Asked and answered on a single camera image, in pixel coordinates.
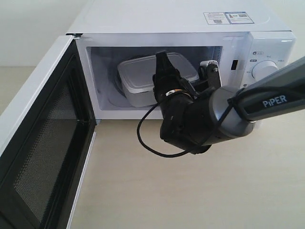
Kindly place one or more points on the glass turntable plate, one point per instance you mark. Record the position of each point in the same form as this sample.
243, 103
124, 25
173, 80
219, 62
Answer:
117, 96

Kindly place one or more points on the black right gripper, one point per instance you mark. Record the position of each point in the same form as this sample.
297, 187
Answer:
169, 87

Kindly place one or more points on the white lidded plastic container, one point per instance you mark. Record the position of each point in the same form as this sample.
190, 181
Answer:
137, 77

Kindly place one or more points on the white microwave door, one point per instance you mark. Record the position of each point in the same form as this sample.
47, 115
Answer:
46, 134

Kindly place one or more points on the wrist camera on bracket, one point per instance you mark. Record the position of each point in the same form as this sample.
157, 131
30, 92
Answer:
209, 75

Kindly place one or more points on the white microwave oven body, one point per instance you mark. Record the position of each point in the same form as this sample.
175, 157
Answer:
109, 32

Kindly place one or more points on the upper white control knob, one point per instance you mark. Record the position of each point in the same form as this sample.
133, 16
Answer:
263, 69

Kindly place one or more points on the warning label sticker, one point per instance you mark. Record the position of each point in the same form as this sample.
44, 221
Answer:
233, 17

